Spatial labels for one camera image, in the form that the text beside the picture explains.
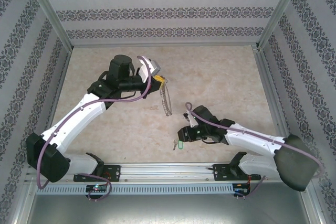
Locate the small circuit board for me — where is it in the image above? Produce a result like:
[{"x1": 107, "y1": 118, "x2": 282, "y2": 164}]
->
[
  {"x1": 233, "y1": 183, "x2": 252, "y2": 196},
  {"x1": 85, "y1": 184, "x2": 109, "y2": 194}
]

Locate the grey metal sheet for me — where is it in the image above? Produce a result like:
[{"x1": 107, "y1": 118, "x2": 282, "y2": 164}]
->
[{"x1": 26, "y1": 194, "x2": 322, "y2": 224}]

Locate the aluminium back rail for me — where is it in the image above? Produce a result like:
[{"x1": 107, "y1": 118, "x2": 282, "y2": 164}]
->
[{"x1": 71, "y1": 41, "x2": 260, "y2": 48}]

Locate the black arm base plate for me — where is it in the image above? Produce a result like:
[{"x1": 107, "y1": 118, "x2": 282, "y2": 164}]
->
[
  {"x1": 212, "y1": 163, "x2": 263, "y2": 182},
  {"x1": 72, "y1": 164, "x2": 122, "y2": 183}
]

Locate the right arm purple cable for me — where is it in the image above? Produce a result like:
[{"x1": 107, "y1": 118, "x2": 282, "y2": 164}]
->
[{"x1": 185, "y1": 102, "x2": 326, "y2": 201}]

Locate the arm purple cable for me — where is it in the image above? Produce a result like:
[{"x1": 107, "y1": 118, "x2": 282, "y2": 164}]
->
[
  {"x1": 185, "y1": 102, "x2": 326, "y2": 201},
  {"x1": 36, "y1": 55, "x2": 153, "y2": 202}
]

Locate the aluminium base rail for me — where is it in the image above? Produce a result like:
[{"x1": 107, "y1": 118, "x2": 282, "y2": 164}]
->
[{"x1": 25, "y1": 163, "x2": 310, "y2": 183}]

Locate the aluminium side rail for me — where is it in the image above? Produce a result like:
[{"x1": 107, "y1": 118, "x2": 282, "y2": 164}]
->
[
  {"x1": 35, "y1": 47, "x2": 74, "y2": 164},
  {"x1": 251, "y1": 45, "x2": 312, "y2": 183}
]

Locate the slotted grey cable duct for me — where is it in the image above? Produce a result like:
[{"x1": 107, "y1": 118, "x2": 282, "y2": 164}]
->
[{"x1": 35, "y1": 184, "x2": 235, "y2": 196}]

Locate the aluminium frame post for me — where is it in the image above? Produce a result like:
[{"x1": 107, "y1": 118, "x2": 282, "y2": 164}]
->
[
  {"x1": 20, "y1": 0, "x2": 74, "y2": 49},
  {"x1": 258, "y1": 0, "x2": 307, "y2": 49}
]

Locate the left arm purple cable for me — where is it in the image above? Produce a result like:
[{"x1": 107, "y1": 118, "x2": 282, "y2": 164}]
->
[{"x1": 36, "y1": 55, "x2": 153, "y2": 202}]

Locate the aluminium front frame beam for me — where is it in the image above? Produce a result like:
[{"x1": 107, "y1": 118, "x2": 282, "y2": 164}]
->
[
  {"x1": 7, "y1": 179, "x2": 36, "y2": 224},
  {"x1": 300, "y1": 179, "x2": 330, "y2": 224}
]

